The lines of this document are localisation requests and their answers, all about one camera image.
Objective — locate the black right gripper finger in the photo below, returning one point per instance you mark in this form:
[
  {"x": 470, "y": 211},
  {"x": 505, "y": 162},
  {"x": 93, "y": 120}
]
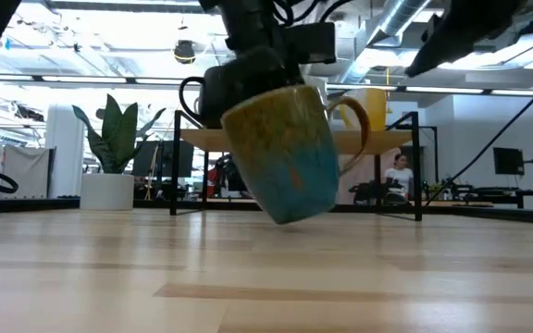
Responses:
[{"x": 437, "y": 51}]

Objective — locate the yellow and white mug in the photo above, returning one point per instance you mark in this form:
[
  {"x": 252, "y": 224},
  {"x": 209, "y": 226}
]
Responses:
[{"x": 375, "y": 108}]

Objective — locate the olive teal glazed mug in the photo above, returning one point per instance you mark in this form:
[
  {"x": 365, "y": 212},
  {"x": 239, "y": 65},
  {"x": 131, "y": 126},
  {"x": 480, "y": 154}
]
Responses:
[{"x": 285, "y": 157}]

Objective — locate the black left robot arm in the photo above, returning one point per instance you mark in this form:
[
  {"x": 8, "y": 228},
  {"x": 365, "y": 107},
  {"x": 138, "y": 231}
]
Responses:
[{"x": 248, "y": 23}]

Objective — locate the black mug green interior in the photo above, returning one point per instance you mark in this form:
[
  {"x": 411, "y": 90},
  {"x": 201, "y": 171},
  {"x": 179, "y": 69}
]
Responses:
[{"x": 211, "y": 97}]

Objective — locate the black round ceiling fixture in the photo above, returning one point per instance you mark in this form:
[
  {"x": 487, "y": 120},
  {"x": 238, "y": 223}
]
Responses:
[{"x": 184, "y": 52}]

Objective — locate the dark monitor screens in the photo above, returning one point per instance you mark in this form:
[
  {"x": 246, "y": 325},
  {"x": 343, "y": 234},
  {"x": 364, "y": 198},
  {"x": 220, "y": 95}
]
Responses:
[{"x": 174, "y": 159}]

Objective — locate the black computer monitor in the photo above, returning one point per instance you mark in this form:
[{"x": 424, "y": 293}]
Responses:
[{"x": 508, "y": 161}]

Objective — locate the person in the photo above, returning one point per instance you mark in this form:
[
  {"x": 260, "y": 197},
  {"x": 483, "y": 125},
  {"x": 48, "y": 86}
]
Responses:
[{"x": 400, "y": 178}]

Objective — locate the black workstation table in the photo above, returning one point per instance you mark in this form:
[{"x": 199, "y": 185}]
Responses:
[{"x": 488, "y": 192}]

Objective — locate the green snake plant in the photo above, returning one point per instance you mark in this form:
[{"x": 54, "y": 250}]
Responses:
[{"x": 116, "y": 139}]

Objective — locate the white round plant pot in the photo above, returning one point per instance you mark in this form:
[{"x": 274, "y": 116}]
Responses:
[{"x": 107, "y": 192}]

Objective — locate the grey partition panel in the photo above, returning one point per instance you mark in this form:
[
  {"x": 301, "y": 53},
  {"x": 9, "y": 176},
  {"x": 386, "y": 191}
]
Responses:
[{"x": 26, "y": 171}]

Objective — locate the silver ceiling duct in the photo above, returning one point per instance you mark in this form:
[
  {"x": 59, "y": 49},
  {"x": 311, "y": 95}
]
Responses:
[{"x": 400, "y": 18}]

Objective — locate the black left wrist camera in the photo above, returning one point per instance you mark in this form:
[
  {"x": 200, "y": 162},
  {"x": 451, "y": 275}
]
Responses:
[{"x": 315, "y": 44}]

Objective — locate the black aluminium table frame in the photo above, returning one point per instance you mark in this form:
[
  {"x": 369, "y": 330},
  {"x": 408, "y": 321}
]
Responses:
[{"x": 525, "y": 213}]

